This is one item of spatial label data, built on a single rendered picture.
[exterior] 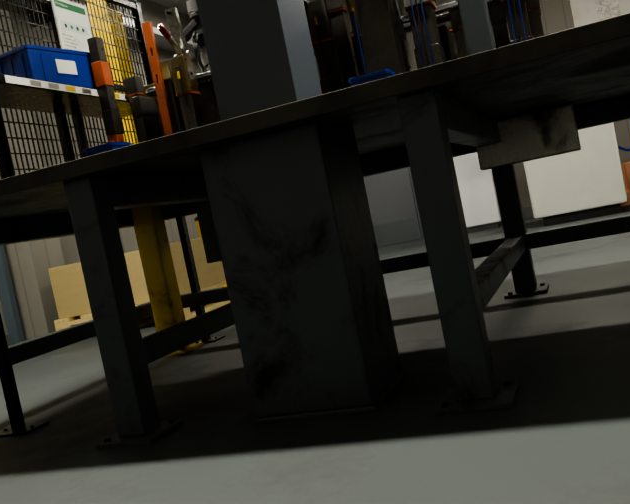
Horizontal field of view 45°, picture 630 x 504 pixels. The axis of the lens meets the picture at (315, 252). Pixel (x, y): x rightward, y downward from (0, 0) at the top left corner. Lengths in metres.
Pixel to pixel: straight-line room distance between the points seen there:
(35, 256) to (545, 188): 4.02
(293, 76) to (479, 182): 6.02
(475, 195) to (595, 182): 1.52
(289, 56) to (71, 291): 3.36
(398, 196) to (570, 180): 2.62
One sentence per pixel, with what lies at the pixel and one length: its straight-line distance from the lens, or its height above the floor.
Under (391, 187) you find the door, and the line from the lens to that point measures 8.70.
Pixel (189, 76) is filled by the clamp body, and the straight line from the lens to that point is 2.56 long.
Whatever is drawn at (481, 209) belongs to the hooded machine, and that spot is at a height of 0.21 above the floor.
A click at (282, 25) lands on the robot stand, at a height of 0.90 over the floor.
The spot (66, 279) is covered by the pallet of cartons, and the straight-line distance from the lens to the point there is 4.95.
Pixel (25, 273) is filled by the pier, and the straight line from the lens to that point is 5.25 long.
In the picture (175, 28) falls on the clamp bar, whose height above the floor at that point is 1.15.
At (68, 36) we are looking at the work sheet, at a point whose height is 1.31.
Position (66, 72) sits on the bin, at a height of 1.08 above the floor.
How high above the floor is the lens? 0.45
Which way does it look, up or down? 2 degrees down
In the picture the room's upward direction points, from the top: 12 degrees counter-clockwise
